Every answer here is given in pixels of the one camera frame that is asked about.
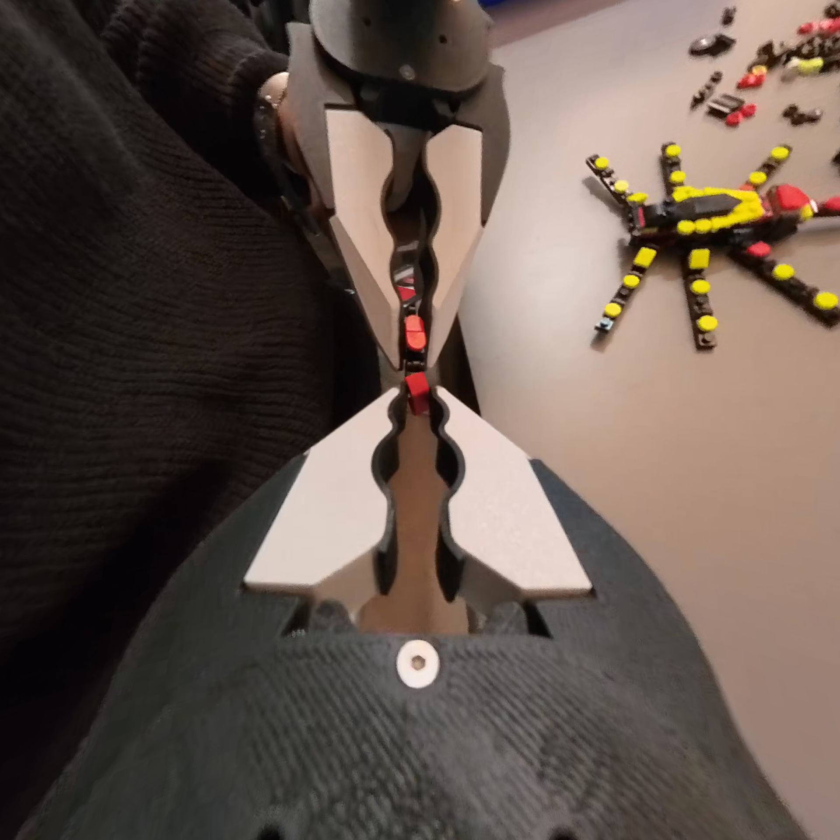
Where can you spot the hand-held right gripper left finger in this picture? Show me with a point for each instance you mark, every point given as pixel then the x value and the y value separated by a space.
pixel 321 525

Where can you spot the silver wristwatch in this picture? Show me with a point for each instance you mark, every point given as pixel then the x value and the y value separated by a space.
pixel 269 98

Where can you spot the pile of loose lego pieces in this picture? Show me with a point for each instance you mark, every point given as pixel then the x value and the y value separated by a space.
pixel 735 105

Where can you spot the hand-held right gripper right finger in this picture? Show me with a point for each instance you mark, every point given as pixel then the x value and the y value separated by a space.
pixel 512 525

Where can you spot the person's left hand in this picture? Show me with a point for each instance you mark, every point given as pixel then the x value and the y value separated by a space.
pixel 290 138

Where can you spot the person's black sweater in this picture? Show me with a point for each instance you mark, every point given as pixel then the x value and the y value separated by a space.
pixel 131 426

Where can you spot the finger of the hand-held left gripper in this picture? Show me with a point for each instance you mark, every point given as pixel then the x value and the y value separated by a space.
pixel 463 184
pixel 354 184

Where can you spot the person's left forearm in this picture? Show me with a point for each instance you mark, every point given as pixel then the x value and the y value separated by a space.
pixel 197 72

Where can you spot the small red lego piece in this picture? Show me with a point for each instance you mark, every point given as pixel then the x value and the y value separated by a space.
pixel 417 392

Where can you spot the black yellow lego scorpion model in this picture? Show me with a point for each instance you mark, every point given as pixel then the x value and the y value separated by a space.
pixel 709 216

